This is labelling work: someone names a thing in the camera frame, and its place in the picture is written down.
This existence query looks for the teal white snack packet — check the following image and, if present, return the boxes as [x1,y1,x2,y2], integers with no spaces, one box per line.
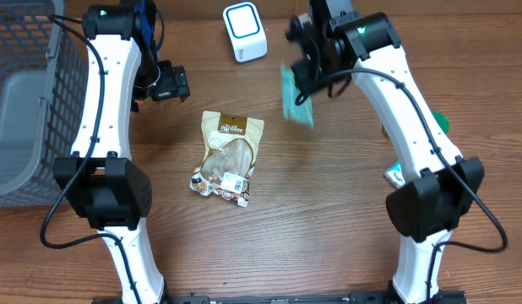
[280,62,315,129]

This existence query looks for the brown Pantree snack packet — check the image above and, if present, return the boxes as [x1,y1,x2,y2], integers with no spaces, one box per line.
[200,111,264,183]

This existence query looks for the green lid spice jar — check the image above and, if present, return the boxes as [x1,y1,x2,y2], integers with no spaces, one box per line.
[432,111,450,133]

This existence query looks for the brown white snack wrapper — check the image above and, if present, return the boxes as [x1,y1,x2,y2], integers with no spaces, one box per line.
[189,169,251,208]

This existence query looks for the teal small carton box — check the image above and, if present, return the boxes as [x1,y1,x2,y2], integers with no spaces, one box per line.
[383,162,405,188]

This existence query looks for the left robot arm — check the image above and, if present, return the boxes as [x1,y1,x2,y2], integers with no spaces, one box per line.
[52,0,190,303]

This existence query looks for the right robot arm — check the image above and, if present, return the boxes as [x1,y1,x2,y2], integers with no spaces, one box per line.
[286,1,484,303]

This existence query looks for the white barcode scanner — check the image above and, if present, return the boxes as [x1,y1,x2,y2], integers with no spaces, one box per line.
[222,2,268,63]

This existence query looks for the grey plastic mesh basket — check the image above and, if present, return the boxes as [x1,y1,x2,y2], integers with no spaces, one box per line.
[0,0,87,208]

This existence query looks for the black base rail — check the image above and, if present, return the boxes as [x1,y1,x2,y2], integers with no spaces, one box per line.
[90,289,469,304]

